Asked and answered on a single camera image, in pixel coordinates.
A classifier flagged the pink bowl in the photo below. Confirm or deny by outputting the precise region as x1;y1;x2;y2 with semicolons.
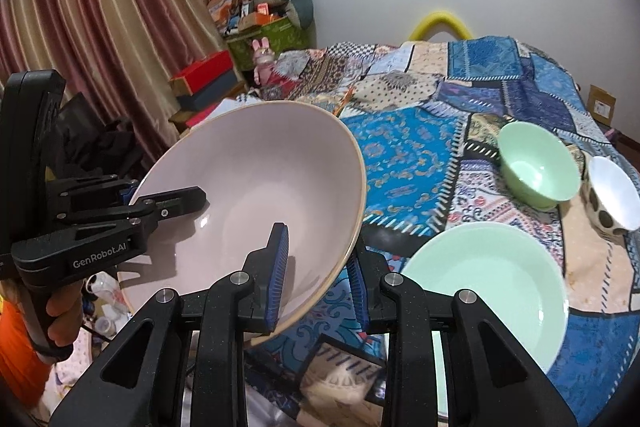
117;101;367;333

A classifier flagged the green storage box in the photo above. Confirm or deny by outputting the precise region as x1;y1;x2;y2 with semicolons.
224;17;312;70

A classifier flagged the mint green bowl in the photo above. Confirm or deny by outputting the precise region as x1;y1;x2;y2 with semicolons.
497;121;580;211

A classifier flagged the white spotted bowl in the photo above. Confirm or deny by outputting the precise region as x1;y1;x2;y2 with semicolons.
582;156;640;236

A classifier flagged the dark blue box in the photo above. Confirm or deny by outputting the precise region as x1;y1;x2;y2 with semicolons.
177;69;238;112

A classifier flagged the yellow foam arch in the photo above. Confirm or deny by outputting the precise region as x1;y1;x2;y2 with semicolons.
407;11;473;41

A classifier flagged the striped brown curtain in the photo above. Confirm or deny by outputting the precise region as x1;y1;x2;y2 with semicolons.
1;0;224;159

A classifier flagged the red box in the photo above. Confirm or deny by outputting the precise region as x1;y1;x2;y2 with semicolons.
169;51;233;96

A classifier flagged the mint green plate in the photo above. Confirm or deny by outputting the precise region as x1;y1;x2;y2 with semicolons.
400;221;572;375

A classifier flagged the small cardboard box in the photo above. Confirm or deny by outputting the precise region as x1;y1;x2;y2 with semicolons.
587;84;616;126

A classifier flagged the pink bunny toy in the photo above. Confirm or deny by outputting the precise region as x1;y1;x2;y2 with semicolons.
252;37;276;87

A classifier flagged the left hand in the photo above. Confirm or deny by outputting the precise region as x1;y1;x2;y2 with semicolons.
46;281;84;347

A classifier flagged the patchwork patterned bedspread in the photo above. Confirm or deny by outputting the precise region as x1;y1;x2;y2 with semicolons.
265;37;639;426

